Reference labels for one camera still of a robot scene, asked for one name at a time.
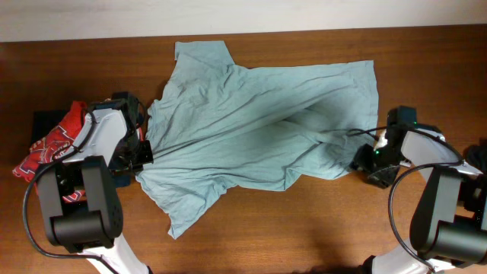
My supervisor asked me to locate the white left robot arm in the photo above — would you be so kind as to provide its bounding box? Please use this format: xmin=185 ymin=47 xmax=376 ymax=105
xmin=28 ymin=99 xmax=153 ymax=273

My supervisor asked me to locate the dark navy folded garment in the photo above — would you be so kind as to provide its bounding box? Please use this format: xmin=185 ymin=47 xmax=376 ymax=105
xmin=13 ymin=102 xmax=129 ymax=182

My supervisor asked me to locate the light blue t-shirt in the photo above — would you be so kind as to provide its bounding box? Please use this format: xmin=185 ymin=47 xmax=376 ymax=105
xmin=137 ymin=41 xmax=379 ymax=238

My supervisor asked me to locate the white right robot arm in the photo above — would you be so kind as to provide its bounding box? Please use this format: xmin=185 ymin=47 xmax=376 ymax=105
xmin=351 ymin=123 xmax=486 ymax=273

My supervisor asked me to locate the red printed t-shirt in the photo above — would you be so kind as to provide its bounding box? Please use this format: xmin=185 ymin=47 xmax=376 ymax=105
xmin=11 ymin=100 xmax=145 ymax=203

